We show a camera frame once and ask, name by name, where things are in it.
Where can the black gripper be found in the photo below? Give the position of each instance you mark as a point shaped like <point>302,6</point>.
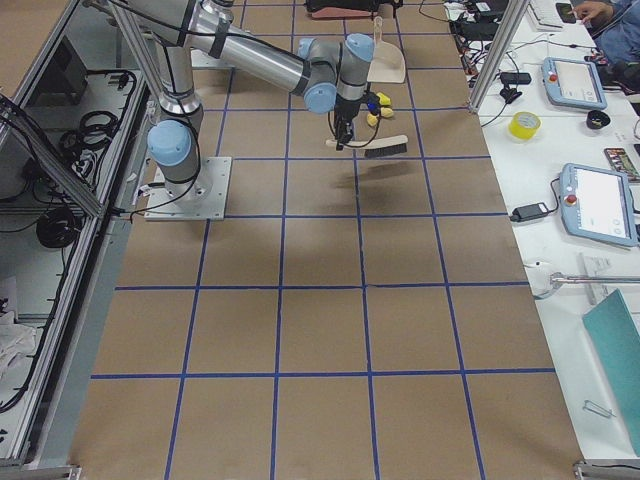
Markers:
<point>345,108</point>

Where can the pale yellow foam piece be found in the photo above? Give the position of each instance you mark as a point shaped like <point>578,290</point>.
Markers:
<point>374,116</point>

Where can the yellow sponge piece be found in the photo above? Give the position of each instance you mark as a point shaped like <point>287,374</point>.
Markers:
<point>384,100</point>

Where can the beige hand brush black bristles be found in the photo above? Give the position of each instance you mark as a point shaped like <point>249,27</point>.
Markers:
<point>376,148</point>

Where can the beige plastic dustpan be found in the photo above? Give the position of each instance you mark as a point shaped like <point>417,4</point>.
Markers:
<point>388,63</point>

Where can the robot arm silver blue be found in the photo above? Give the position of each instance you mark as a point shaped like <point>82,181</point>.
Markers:
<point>330,77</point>

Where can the black lined trash bin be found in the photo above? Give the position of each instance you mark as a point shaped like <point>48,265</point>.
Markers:
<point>351,9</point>

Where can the black webcam clamp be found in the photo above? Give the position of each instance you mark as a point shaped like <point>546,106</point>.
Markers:
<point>510,94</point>

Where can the black adapter upper table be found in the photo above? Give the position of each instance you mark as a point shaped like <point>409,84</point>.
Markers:
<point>515,78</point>

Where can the yellow tape roll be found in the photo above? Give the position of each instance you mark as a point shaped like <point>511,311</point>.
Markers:
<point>524,125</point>

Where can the black power adapter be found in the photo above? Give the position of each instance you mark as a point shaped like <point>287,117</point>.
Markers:
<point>529,212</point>

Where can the white keyboard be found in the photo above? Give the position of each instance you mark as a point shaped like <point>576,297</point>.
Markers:
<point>543,15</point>

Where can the upper teach pendant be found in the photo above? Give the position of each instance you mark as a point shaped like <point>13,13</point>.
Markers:
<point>573,83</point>

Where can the teach pendant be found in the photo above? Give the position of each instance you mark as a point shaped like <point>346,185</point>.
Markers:
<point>596,204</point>
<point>573,83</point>

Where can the black small bowl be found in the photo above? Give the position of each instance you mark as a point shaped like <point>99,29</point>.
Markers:
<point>597,120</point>

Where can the white round lamp base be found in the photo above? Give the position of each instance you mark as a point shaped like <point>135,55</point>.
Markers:
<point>544,279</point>

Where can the lower teach pendant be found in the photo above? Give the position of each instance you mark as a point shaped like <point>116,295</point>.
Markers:
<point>596,204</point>

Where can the person in blue shirt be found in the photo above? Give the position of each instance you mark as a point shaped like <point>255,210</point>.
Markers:
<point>614,28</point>

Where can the teal board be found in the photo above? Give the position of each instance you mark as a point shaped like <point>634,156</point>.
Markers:
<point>615,337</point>

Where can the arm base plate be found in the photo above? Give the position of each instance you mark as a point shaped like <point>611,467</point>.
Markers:
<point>206,199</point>
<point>202,61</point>

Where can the aluminium frame post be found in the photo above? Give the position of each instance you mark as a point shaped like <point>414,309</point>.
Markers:
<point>511,20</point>

